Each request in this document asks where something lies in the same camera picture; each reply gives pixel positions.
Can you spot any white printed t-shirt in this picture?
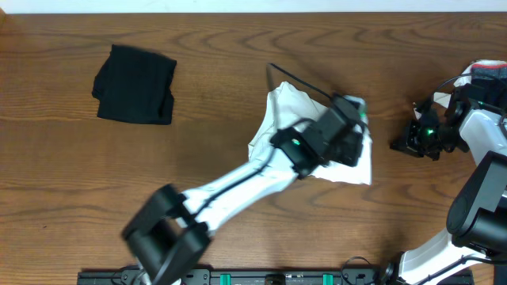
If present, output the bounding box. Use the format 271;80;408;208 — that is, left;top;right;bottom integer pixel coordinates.
248;82;372;185

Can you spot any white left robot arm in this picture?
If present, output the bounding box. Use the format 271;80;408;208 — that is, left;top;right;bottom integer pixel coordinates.
122;124;368;284

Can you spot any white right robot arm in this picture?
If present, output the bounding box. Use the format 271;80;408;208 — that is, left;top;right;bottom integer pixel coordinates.
380;83;506;284

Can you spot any white crumpled garment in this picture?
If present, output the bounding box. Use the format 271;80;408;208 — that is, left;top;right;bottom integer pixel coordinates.
413;59;506;120

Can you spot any dark navy striped garment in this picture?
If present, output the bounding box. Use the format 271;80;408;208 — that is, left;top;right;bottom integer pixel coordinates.
471;63;506;109

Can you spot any black folded cloth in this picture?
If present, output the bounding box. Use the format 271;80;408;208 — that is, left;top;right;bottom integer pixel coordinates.
92;44;177;125

